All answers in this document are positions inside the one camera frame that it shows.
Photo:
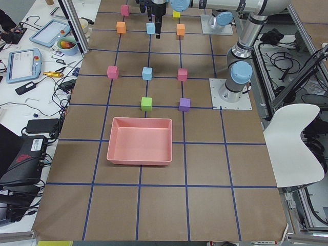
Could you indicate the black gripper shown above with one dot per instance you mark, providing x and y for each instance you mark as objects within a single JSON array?
[{"x": 158, "y": 10}]

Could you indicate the light blue block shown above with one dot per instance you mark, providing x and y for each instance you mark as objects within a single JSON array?
[
  {"x": 147, "y": 73},
  {"x": 150, "y": 28}
]

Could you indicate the yellow block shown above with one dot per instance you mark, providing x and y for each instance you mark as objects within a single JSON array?
[{"x": 176, "y": 14}]

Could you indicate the right far pink block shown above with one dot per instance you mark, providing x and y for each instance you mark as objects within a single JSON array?
[{"x": 125, "y": 10}]

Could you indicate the pink block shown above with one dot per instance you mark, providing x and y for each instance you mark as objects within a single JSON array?
[
  {"x": 125, "y": 10},
  {"x": 112, "y": 72},
  {"x": 182, "y": 74}
]

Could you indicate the near orange block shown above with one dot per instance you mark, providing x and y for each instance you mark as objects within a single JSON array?
[{"x": 180, "y": 29}]

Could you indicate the orange block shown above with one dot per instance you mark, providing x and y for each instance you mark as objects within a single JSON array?
[
  {"x": 121, "y": 27},
  {"x": 180, "y": 29}
]

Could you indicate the far orange block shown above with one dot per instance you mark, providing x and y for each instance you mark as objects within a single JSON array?
[{"x": 121, "y": 27}]

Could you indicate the left near pink block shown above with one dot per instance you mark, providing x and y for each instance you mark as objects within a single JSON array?
[{"x": 182, "y": 74}]

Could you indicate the beige bowl with lemon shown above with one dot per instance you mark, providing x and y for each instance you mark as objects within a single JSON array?
[{"x": 87, "y": 30}]

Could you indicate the left far pink block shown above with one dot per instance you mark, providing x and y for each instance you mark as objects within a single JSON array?
[{"x": 112, "y": 72}]

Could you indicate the green block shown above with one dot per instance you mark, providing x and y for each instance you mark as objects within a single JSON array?
[{"x": 146, "y": 103}]

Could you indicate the blue bowl with fruit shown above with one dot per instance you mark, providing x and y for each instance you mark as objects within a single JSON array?
[{"x": 67, "y": 45}]

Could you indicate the left purple block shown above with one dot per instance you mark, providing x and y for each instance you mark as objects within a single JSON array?
[{"x": 184, "y": 104}]

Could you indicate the scissors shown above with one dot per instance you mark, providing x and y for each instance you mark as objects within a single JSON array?
[{"x": 61, "y": 70}]

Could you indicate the far teach pendant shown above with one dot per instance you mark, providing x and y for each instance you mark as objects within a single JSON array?
[{"x": 50, "y": 33}]

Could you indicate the teach pendant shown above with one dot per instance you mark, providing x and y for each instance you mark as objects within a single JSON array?
[
  {"x": 50, "y": 33},
  {"x": 24, "y": 65}
]

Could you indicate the brass cylinder tool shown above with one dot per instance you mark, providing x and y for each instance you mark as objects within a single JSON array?
[{"x": 54, "y": 74}]

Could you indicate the pink tray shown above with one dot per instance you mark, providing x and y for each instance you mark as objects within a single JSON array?
[{"x": 141, "y": 141}]

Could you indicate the near teach pendant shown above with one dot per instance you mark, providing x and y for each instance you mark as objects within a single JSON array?
[{"x": 24, "y": 65}]

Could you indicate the black power adapter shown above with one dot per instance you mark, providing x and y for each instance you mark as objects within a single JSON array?
[{"x": 25, "y": 88}]

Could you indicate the black red computer case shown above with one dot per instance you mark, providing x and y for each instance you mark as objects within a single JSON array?
[{"x": 22, "y": 167}]

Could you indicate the white chair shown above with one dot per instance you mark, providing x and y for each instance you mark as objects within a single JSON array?
[{"x": 292, "y": 161}]

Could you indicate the aluminium frame post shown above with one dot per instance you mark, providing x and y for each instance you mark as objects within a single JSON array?
[{"x": 71, "y": 16}]

